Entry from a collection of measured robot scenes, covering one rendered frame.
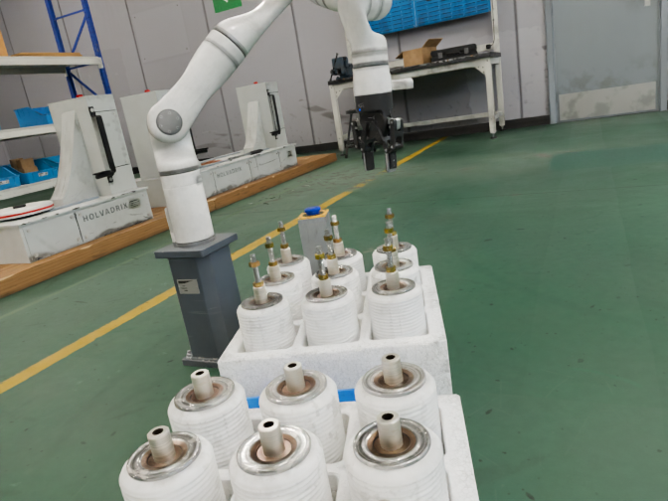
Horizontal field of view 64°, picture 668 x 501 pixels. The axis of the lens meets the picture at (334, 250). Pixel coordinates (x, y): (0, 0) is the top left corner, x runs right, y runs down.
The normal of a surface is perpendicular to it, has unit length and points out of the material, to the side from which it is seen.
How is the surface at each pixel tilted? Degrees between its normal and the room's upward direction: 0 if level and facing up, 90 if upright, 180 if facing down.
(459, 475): 0
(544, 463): 0
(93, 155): 90
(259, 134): 90
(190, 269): 92
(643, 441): 0
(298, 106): 90
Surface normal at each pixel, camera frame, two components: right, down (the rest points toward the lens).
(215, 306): 0.35, 0.20
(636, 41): -0.40, 0.31
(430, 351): -0.11, 0.29
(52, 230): 0.90, -0.03
